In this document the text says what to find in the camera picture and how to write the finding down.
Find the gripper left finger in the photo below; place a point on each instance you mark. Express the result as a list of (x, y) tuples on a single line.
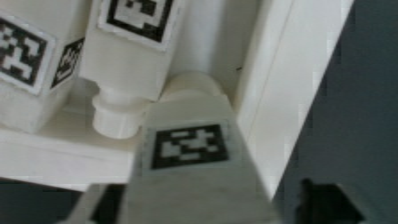
[(98, 205)]

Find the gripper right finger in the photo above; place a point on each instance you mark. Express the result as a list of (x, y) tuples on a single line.
[(325, 207)]

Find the white table leg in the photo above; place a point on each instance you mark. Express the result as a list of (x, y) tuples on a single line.
[(193, 184)]

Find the white leg behind tabletop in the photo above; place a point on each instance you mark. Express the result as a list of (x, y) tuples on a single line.
[(130, 45)]

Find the white leg on tabletop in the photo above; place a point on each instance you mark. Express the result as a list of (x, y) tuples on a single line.
[(39, 59)]

